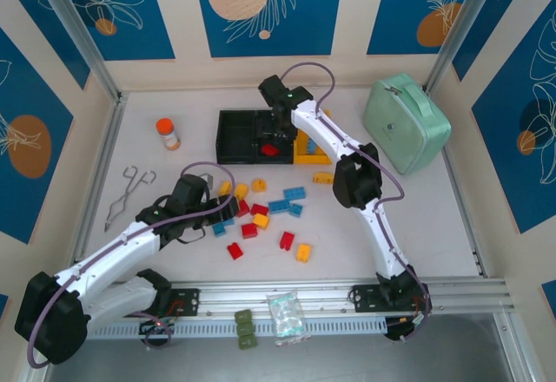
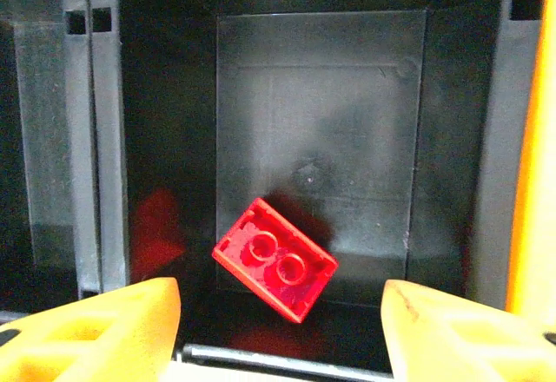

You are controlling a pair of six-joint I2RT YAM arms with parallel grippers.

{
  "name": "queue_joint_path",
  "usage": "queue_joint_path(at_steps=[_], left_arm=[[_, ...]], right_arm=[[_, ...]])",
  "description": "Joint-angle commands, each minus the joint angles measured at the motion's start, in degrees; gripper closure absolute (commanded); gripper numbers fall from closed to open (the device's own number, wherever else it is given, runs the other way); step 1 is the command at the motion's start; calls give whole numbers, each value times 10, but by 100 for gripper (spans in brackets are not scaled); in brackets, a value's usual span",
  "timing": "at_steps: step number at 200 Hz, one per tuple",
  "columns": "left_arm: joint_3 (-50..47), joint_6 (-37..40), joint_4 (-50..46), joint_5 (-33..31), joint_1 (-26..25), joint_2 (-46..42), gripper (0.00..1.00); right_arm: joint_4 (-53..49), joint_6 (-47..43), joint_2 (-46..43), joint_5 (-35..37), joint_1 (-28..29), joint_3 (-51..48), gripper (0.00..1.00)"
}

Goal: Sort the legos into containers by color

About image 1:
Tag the long blue lego brick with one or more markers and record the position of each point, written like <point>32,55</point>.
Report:
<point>278,206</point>
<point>294,193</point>
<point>222,228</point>

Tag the red lego brick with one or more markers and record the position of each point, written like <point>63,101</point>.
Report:
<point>269,151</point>
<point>235,251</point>
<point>243,208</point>
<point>287,240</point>
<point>249,230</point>
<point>259,209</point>

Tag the long yellow lego brick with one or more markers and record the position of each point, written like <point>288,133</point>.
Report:
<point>323,177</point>

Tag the arm base controller board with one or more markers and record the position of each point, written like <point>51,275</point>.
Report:
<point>157,324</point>
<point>401,327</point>

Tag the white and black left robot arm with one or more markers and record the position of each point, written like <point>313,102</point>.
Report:
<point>130,252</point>

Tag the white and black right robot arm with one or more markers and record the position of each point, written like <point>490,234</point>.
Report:
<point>354,186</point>

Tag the yellow plastic bin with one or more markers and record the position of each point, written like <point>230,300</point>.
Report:
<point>304,159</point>

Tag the orange-yellow lego brick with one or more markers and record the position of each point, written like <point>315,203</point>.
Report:
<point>261,221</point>

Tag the metal tongs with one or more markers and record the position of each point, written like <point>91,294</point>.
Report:
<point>127,194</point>

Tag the orange spice bottle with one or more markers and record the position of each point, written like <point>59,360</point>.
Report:
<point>168,136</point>

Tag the green rounded block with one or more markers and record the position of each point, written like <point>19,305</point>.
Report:
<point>244,316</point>
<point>245,329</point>
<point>247,342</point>

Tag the clear plastic packet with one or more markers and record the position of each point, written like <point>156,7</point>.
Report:
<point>284,317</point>

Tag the mint green zip case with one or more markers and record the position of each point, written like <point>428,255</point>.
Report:
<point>404,126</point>

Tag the aluminium table side rail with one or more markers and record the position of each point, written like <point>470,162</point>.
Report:
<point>105,147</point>
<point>461,191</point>

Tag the wide aluminium extrusion rail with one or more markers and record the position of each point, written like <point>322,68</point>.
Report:
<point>330,295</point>

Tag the aluminium frame post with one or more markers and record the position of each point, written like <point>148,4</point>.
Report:
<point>81,30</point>
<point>457,30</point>

